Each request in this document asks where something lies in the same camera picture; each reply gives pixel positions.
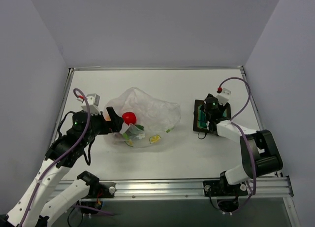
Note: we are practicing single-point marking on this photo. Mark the black teal square tray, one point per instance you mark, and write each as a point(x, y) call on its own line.
point(199, 120)

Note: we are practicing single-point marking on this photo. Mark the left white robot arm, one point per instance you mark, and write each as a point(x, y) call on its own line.
point(59, 159)

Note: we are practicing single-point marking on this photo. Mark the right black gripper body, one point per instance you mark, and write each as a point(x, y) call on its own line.
point(210, 116)

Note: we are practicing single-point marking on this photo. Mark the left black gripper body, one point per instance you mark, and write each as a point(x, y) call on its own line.
point(108, 123)

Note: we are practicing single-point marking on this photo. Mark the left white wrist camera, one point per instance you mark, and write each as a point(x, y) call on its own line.
point(93, 103)

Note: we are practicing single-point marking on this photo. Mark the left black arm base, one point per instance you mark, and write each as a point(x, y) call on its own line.
point(102, 190)

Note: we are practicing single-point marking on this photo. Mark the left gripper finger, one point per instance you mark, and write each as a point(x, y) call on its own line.
point(113, 120)
point(122, 129)

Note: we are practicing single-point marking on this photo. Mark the translucent printed plastic bag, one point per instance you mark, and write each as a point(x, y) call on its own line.
point(155, 120)

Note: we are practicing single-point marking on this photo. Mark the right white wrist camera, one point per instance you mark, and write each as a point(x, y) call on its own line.
point(223, 96)

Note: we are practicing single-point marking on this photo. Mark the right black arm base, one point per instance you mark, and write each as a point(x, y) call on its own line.
point(215, 188)

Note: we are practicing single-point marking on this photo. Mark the red fake apple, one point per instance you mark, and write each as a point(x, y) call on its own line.
point(129, 118)

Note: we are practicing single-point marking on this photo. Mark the aluminium front rail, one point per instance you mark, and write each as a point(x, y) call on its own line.
point(191, 189)

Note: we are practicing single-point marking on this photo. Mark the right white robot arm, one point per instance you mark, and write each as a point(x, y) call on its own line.
point(259, 152)

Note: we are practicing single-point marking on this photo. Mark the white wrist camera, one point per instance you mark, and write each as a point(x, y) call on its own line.
point(223, 96)
point(93, 103)

